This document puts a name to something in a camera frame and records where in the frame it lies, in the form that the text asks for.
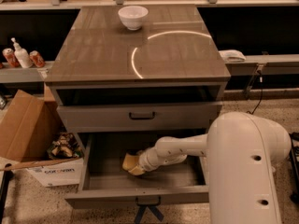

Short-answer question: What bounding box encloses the right red soda can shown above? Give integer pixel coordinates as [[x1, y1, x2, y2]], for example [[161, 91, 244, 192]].
[[29, 50, 46, 68]]

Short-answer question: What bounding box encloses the colourful toy in box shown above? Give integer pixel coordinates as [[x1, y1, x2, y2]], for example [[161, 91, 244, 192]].
[[47, 133, 83, 160]]

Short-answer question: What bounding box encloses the black power cable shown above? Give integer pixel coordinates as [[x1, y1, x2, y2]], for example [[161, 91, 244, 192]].
[[246, 70, 264, 116]]

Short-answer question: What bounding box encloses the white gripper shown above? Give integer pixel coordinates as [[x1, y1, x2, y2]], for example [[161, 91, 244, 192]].
[[129, 147, 187, 175]]

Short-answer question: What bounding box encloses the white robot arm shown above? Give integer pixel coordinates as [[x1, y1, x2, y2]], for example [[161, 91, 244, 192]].
[[122, 112, 292, 224]]

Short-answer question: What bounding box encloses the left red soda can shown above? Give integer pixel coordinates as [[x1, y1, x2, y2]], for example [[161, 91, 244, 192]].
[[2, 49, 20, 68]]

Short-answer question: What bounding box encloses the grey drawer cabinet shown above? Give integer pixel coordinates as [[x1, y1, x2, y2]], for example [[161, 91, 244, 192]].
[[45, 4, 232, 210]]

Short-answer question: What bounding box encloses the black stand at right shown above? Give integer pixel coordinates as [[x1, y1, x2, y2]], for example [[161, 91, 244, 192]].
[[289, 133, 299, 204]]

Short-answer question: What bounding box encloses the yellow sponge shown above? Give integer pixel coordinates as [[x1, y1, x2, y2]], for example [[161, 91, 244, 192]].
[[122, 153, 139, 171]]

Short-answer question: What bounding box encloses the white ceramic bowl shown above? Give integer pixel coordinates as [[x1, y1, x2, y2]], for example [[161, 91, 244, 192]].
[[118, 6, 149, 31]]

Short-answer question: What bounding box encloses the open middle drawer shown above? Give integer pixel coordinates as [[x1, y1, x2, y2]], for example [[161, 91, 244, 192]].
[[65, 131, 208, 209]]

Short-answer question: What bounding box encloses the closed top drawer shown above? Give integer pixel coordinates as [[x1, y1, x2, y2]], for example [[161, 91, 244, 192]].
[[57, 102, 221, 133]]

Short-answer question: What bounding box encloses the white pump bottle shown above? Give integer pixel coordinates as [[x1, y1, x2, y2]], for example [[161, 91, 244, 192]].
[[11, 37, 33, 68]]

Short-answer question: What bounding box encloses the red soda can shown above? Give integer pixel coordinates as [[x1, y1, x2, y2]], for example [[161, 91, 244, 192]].
[[2, 49, 20, 68], [29, 50, 46, 68]]

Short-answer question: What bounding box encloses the brown cardboard box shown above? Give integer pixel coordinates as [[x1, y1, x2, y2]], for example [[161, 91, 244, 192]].
[[0, 90, 83, 187]]

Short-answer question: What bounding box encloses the black pole at left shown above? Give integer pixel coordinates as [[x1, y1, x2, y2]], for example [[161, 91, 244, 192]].
[[0, 163, 13, 224]]

